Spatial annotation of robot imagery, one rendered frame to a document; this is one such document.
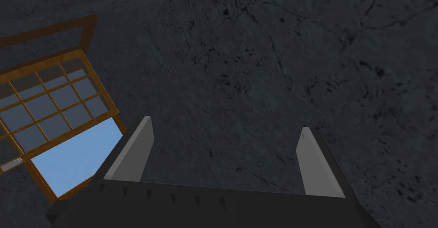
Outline brown wooden framed window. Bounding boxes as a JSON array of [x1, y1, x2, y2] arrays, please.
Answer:
[[0, 14, 127, 201]]

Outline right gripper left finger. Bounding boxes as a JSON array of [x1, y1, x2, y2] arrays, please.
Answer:
[[93, 115, 155, 183]]

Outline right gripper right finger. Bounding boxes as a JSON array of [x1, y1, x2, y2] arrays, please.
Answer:
[[296, 126, 357, 199]]

